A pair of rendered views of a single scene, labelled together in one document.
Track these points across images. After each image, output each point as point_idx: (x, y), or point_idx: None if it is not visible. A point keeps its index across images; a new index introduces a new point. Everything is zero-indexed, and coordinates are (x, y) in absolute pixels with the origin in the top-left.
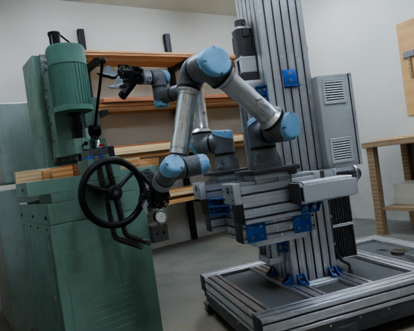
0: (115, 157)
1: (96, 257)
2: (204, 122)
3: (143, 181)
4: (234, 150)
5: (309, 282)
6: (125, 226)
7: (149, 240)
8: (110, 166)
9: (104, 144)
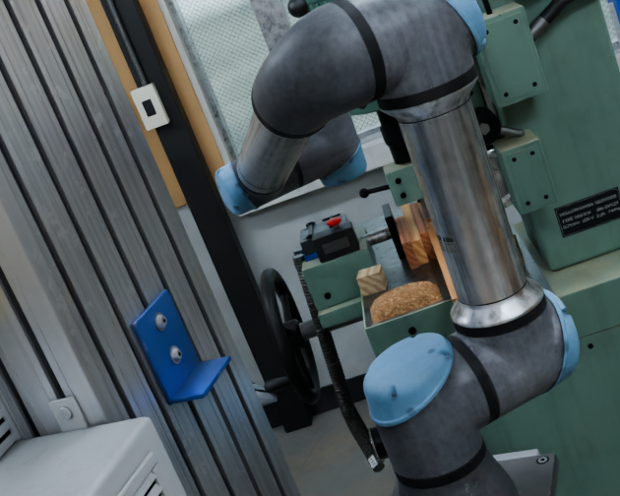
0: (261, 281)
1: None
2: (450, 276)
3: (278, 353)
4: (398, 471)
5: None
6: (338, 402)
7: (370, 464)
8: (300, 282)
9: (329, 223)
